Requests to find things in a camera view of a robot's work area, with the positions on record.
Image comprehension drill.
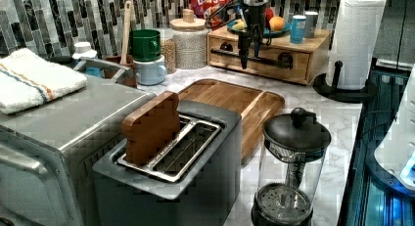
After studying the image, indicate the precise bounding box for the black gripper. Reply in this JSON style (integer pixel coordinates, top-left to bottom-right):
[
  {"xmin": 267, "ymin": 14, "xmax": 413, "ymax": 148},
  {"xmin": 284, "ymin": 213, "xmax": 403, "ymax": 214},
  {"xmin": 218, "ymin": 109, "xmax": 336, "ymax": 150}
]
[{"xmin": 238, "ymin": 3, "xmax": 266, "ymax": 69}]

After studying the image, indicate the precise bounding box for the wooden drawer box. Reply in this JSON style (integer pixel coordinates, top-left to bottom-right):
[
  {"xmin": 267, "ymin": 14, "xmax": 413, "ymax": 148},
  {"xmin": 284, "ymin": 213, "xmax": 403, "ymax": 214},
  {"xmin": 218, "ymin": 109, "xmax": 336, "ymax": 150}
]
[{"xmin": 207, "ymin": 27, "xmax": 332, "ymax": 85}]

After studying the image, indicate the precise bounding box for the black drawer handle bar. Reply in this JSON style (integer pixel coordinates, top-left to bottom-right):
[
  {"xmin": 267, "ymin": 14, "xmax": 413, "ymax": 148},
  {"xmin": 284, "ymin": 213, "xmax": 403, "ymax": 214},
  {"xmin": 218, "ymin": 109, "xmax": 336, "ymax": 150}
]
[{"xmin": 210, "ymin": 43, "xmax": 294, "ymax": 68}]

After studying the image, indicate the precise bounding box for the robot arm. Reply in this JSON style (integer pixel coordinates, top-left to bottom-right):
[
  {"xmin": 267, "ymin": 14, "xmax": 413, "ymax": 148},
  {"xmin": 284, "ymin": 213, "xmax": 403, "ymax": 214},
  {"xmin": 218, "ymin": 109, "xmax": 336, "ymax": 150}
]
[{"xmin": 238, "ymin": 0, "xmax": 268, "ymax": 68}]

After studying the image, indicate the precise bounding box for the yellow fruit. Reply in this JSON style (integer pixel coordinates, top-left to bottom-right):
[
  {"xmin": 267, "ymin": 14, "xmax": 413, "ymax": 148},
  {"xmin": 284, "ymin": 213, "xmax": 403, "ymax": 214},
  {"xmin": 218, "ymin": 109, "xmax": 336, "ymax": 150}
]
[{"xmin": 233, "ymin": 20, "xmax": 246, "ymax": 30}]

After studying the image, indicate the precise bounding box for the blue plate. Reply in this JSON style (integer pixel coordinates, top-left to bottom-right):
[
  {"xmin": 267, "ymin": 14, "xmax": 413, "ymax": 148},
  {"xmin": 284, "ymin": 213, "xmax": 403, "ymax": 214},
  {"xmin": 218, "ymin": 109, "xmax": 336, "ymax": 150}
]
[{"xmin": 227, "ymin": 20, "xmax": 291, "ymax": 38}]

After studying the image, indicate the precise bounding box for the orange fruit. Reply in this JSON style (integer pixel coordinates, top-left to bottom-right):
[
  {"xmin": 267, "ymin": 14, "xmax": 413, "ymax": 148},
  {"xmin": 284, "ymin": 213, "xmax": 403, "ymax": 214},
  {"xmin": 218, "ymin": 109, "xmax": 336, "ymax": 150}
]
[{"xmin": 269, "ymin": 17, "xmax": 285, "ymax": 31}]

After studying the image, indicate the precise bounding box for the red apple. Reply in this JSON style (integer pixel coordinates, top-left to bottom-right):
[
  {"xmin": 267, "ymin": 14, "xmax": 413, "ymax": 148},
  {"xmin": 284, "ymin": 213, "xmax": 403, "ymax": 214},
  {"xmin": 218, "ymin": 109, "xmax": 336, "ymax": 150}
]
[{"xmin": 265, "ymin": 8, "xmax": 274, "ymax": 27}]

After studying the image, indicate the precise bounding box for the blue can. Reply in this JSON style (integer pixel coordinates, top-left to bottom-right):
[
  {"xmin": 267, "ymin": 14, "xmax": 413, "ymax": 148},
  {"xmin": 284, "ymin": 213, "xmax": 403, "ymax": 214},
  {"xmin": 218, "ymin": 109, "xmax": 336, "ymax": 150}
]
[{"xmin": 290, "ymin": 15, "xmax": 306, "ymax": 44}]

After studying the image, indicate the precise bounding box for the cereal box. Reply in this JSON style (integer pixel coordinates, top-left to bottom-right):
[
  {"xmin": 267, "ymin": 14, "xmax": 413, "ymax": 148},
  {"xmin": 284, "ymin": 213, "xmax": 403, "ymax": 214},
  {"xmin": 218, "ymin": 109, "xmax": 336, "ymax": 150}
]
[{"xmin": 190, "ymin": 0, "xmax": 230, "ymax": 28}]

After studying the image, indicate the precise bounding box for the glass jar with wooden lid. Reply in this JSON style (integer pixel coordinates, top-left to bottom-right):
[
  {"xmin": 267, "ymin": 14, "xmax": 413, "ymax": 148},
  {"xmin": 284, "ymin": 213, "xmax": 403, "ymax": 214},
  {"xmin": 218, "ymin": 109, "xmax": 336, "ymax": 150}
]
[{"xmin": 170, "ymin": 9, "xmax": 208, "ymax": 69}]

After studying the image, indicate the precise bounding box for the grey can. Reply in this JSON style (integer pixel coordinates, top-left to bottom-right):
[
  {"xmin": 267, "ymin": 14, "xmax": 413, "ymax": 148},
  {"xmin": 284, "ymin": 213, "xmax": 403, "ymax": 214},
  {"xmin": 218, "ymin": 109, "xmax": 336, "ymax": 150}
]
[{"xmin": 304, "ymin": 11, "xmax": 318, "ymax": 38}]

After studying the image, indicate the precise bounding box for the wooden cutting board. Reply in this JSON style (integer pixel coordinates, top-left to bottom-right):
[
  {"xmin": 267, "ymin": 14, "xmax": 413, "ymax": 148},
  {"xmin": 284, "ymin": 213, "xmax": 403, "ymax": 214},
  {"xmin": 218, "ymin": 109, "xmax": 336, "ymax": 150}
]
[{"xmin": 179, "ymin": 79, "xmax": 285, "ymax": 163}]

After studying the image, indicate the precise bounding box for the glass jar of grains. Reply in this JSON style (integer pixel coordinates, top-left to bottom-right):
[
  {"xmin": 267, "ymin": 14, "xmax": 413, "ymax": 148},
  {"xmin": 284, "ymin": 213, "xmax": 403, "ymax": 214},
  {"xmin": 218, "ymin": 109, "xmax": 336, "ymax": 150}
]
[{"xmin": 158, "ymin": 28, "xmax": 176, "ymax": 73}]

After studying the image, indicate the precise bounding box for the black paper towel holder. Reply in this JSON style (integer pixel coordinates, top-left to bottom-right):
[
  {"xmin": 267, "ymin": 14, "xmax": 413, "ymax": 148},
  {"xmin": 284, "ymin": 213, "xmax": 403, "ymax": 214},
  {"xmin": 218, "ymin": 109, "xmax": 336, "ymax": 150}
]
[{"xmin": 312, "ymin": 61, "xmax": 377, "ymax": 104}]

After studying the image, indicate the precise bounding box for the green mug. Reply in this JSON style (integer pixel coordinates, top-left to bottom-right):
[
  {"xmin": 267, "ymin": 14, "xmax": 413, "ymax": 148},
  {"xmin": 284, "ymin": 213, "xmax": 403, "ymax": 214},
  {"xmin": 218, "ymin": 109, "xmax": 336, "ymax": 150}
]
[{"xmin": 130, "ymin": 29, "xmax": 161, "ymax": 62}]

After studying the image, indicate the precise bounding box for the light blue mug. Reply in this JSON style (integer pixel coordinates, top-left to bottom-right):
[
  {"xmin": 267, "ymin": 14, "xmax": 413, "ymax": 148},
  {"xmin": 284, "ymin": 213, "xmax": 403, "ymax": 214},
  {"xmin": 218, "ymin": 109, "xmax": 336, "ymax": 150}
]
[{"xmin": 134, "ymin": 55, "xmax": 167, "ymax": 86}]

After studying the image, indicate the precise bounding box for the white paper towel roll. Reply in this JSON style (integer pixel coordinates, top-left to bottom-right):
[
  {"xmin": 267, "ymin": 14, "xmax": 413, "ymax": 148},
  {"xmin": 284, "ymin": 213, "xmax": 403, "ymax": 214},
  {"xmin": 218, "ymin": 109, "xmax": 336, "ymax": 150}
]
[{"xmin": 326, "ymin": 0, "xmax": 387, "ymax": 90}]

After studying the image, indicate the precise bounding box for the glass french press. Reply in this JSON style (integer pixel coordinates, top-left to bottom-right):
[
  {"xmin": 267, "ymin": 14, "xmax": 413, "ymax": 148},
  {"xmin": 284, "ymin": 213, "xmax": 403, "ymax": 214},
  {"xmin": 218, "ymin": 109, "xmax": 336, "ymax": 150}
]
[{"xmin": 251, "ymin": 108, "xmax": 331, "ymax": 226}]

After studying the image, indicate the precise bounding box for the wooden spatula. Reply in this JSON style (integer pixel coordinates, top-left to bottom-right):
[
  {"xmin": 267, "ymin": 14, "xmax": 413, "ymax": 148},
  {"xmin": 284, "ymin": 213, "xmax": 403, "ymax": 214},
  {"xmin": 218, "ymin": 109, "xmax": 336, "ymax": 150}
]
[{"xmin": 120, "ymin": 1, "xmax": 132, "ymax": 66}]

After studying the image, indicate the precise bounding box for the dark wooden utensil holder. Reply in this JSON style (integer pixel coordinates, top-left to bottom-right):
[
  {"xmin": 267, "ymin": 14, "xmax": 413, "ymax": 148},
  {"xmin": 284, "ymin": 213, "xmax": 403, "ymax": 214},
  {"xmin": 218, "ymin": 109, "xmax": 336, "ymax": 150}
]
[{"xmin": 103, "ymin": 54, "xmax": 138, "ymax": 89}]

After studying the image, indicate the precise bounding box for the wooden toast slice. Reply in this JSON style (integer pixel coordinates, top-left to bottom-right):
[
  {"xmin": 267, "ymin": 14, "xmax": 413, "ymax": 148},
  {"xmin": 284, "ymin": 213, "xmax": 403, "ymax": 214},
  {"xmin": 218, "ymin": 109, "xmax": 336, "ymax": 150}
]
[{"xmin": 121, "ymin": 91, "xmax": 180, "ymax": 165}]

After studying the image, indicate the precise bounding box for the grey toaster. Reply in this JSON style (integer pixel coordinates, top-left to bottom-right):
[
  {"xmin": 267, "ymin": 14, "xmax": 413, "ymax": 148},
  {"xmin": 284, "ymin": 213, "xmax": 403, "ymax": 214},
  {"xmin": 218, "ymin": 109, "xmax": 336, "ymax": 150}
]
[{"xmin": 93, "ymin": 101, "xmax": 242, "ymax": 226}]

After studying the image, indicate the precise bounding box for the white plastic bottle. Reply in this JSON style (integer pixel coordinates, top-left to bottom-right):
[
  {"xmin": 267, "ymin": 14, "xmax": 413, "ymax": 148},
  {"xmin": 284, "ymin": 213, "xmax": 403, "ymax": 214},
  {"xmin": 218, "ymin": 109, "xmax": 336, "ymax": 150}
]
[{"xmin": 71, "ymin": 42, "xmax": 102, "ymax": 77}]

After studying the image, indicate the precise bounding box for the striped white towel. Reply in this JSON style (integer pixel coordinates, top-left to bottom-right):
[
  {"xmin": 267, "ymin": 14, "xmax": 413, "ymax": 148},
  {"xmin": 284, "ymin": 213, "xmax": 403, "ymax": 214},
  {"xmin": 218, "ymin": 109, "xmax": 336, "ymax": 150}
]
[{"xmin": 0, "ymin": 48, "xmax": 87, "ymax": 114}]

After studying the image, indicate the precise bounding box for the stainless toaster oven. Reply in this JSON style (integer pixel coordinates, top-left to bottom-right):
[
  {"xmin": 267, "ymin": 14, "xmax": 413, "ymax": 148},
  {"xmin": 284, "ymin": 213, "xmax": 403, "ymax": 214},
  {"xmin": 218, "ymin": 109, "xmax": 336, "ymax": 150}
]
[{"xmin": 0, "ymin": 59, "xmax": 154, "ymax": 226}]

